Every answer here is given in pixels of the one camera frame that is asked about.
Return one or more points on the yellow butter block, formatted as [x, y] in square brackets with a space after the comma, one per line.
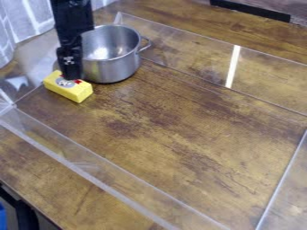
[76, 90]

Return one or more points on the black bar at back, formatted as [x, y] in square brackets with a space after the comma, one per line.
[227, 4]

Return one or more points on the clear acrylic tray walls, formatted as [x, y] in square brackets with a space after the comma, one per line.
[194, 146]

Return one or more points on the black table leg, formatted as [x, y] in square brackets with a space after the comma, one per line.
[27, 218]

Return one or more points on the white grid curtain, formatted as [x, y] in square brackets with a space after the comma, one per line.
[26, 19]

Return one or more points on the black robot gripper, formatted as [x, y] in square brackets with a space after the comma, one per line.
[74, 19]

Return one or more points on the stainless steel pot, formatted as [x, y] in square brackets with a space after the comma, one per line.
[111, 53]

